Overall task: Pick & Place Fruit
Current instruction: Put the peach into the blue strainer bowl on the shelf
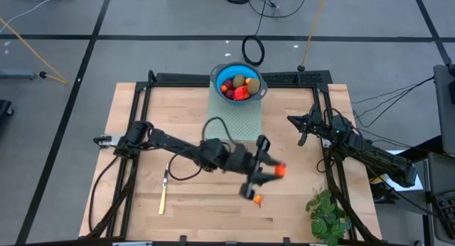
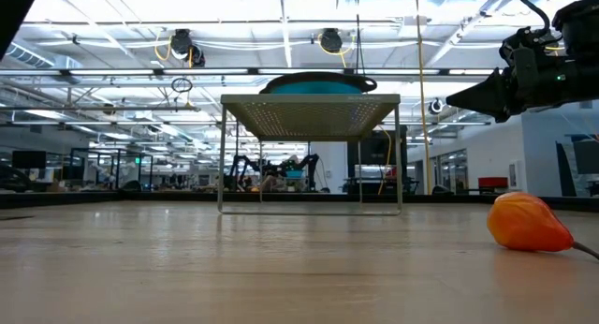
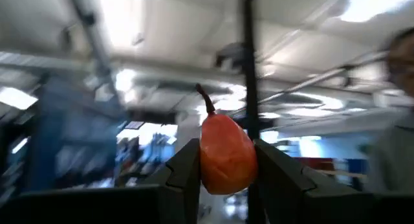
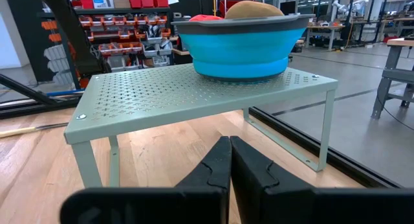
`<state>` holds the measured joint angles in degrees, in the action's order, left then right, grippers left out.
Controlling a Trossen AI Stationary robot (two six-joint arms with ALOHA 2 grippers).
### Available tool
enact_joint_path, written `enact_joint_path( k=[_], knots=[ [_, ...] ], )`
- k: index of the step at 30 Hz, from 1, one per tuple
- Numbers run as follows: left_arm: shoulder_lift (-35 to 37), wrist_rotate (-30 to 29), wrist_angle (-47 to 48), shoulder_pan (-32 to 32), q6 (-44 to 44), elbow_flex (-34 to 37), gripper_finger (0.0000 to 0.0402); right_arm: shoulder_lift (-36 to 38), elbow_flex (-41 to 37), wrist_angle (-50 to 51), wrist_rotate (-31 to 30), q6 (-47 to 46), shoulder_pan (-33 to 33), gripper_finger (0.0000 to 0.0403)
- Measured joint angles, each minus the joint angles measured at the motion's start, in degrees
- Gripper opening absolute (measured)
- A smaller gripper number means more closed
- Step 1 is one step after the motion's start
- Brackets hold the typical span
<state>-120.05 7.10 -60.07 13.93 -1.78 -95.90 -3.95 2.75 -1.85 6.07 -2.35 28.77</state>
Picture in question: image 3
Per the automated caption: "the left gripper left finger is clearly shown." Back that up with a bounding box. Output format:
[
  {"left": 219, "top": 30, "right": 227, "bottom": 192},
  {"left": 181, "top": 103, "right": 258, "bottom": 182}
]
[{"left": 0, "top": 138, "right": 202, "bottom": 224}]

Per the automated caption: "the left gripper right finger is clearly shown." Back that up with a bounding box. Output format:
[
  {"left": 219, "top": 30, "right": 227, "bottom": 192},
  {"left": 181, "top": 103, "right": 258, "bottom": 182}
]
[{"left": 254, "top": 139, "right": 414, "bottom": 224}]

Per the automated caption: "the red-orange bell pepper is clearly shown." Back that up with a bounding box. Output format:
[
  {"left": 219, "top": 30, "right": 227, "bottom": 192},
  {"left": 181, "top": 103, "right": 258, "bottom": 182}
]
[{"left": 195, "top": 83, "right": 259, "bottom": 196}]

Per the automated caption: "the person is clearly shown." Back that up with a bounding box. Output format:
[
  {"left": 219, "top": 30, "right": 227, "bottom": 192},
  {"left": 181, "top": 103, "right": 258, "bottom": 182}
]
[{"left": 365, "top": 26, "right": 414, "bottom": 194}]

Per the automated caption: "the black ceiling cord reel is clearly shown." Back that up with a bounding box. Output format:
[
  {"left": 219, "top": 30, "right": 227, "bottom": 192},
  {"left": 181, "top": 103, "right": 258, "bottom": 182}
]
[{"left": 215, "top": 42, "right": 246, "bottom": 71}]

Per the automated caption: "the black hanging cable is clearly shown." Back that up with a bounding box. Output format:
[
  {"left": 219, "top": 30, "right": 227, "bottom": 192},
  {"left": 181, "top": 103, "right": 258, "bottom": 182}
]
[{"left": 239, "top": 0, "right": 260, "bottom": 224}]

